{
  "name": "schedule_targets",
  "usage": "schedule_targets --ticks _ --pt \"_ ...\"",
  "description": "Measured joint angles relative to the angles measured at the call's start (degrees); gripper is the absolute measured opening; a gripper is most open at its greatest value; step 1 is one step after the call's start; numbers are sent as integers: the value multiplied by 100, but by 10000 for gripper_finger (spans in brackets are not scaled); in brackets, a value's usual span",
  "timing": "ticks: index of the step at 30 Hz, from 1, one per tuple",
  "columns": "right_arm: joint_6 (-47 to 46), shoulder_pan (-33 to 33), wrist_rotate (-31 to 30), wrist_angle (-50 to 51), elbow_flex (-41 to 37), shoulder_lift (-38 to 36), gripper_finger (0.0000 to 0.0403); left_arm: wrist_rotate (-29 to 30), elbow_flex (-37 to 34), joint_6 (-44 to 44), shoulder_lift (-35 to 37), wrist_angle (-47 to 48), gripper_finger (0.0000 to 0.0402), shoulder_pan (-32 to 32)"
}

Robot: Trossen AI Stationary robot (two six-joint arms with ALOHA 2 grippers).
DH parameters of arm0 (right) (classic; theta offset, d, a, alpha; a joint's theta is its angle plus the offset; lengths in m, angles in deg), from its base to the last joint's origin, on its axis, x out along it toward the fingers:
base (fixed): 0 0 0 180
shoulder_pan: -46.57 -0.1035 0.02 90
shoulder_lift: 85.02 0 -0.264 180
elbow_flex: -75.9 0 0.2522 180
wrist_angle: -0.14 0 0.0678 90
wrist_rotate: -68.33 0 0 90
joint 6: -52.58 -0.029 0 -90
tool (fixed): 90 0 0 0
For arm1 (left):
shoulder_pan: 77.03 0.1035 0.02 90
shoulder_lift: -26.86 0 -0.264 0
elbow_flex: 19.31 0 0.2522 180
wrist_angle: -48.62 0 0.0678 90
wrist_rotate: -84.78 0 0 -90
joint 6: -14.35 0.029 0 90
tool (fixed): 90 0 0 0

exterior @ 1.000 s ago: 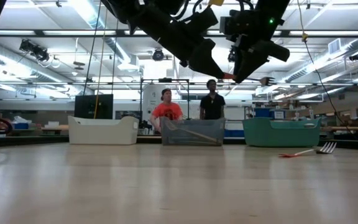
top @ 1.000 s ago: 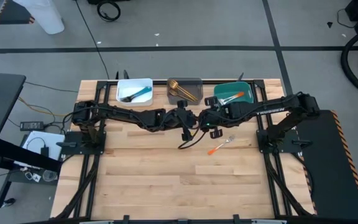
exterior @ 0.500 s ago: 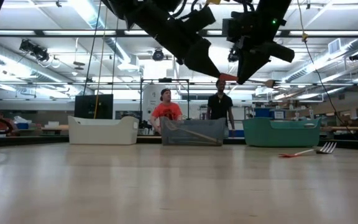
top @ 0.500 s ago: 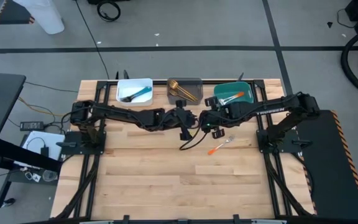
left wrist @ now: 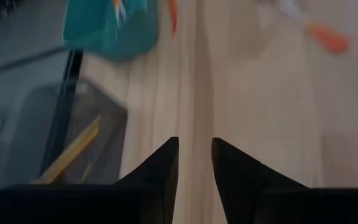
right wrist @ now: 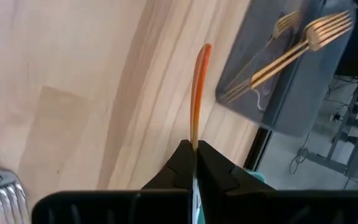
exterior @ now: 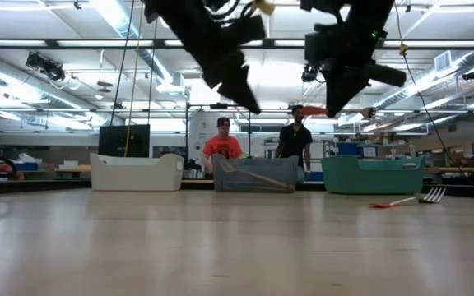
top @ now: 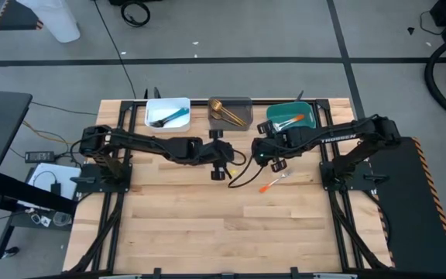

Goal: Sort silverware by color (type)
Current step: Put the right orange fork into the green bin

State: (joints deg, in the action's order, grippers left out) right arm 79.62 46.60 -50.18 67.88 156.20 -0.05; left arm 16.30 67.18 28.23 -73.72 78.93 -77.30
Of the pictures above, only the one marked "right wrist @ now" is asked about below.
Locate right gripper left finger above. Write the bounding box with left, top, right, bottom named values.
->
left=141, top=139, right=196, bottom=191

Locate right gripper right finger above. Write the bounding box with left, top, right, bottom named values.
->
left=197, top=139, right=275, bottom=224

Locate orange handled silver fork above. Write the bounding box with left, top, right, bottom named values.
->
left=0, top=144, right=30, bottom=224
left=190, top=43, right=213, bottom=224

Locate wooden fork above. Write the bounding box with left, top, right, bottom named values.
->
left=225, top=10, right=301, bottom=94

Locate grey translucent plastic bin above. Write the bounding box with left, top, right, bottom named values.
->
left=214, top=0, right=358, bottom=138

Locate black aluminium table frame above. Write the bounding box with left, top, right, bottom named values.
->
left=242, top=126, right=273, bottom=171

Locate black floor cable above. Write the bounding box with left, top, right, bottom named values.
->
left=288, top=132, right=311, bottom=175

